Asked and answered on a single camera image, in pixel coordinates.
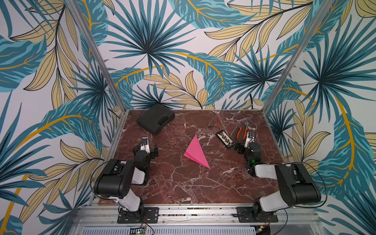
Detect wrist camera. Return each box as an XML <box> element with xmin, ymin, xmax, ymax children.
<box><xmin>244</xmin><ymin>130</ymin><xmax>257</xmax><ymax>148</ymax></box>
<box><xmin>140</xmin><ymin>138</ymin><xmax>150</xmax><ymax>154</ymax></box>

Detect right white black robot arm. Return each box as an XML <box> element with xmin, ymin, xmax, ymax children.
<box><xmin>234</xmin><ymin>142</ymin><xmax>321</xmax><ymax>216</ymax></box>

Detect aluminium front rail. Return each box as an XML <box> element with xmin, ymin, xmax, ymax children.
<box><xmin>73</xmin><ymin>203</ymin><xmax>321</xmax><ymax>227</ymax></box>

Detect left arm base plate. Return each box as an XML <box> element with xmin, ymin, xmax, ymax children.
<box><xmin>117</xmin><ymin>207</ymin><xmax>159</xmax><ymax>224</ymax></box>

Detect left aluminium frame post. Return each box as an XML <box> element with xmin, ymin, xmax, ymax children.
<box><xmin>66</xmin><ymin>0</ymin><xmax>126</xmax><ymax>113</ymax></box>

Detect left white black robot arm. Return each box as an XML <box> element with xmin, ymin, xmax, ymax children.
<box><xmin>93</xmin><ymin>146</ymin><xmax>159</xmax><ymax>214</ymax></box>

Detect aluminium frame post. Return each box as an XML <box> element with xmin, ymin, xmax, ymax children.
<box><xmin>262</xmin><ymin>0</ymin><xmax>334</xmax><ymax>115</ymax></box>
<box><xmin>66</xmin><ymin>0</ymin><xmax>126</xmax><ymax>113</ymax></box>

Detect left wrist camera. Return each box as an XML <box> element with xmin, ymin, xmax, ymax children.
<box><xmin>140</xmin><ymin>138</ymin><xmax>150</xmax><ymax>154</ymax></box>

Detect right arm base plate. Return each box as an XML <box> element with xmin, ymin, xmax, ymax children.
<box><xmin>236</xmin><ymin>207</ymin><xmax>279</xmax><ymax>224</ymax></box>

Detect right aluminium frame post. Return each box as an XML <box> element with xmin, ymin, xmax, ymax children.
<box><xmin>262</xmin><ymin>0</ymin><xmax>334</xmax><ymax>115</ymax></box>

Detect orange handled pliers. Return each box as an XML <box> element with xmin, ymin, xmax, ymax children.
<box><xmin>236</xmin><ymin>120</ymin><xmax>250</xmax><ymax>141</ymax></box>

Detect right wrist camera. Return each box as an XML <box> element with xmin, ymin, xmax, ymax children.
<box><xmin>244</xmin><ymin>130</ymin><xmax>257</xmax><ymax>148</ymax></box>

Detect pink square paper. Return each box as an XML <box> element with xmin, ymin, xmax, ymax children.
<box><xmin>183</xmin><ymin>135</ymin><xmax>210</xmax><ymax>169</ymax></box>

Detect red black probe wire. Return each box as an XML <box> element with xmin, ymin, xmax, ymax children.
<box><xmin>205</xmin><ymin>118</ymin><xmax>221</xmax><ymax>130</ymax></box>

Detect black plastic tool case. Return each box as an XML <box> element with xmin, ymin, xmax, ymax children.
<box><xmin>137</xmin><ymin>104</ymin><xmax>175</xmax><ymax>136</ymax></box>

